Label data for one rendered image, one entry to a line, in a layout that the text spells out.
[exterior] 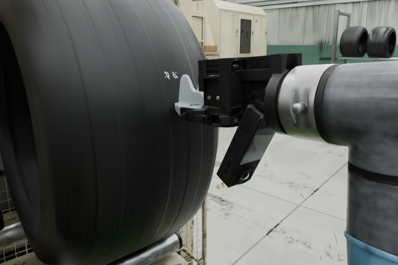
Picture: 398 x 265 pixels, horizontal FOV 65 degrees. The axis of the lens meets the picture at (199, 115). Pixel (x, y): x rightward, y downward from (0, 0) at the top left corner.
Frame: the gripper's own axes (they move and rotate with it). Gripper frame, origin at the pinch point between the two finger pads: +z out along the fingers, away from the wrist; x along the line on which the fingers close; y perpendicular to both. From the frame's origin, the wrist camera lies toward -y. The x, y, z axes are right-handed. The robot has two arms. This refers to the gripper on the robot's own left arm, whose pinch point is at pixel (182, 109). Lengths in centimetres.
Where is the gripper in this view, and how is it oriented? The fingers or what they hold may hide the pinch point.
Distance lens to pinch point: 48.7
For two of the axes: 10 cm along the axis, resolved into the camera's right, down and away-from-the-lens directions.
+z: -6.3, -0.8, 7.7
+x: -7.7, 1.4, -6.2
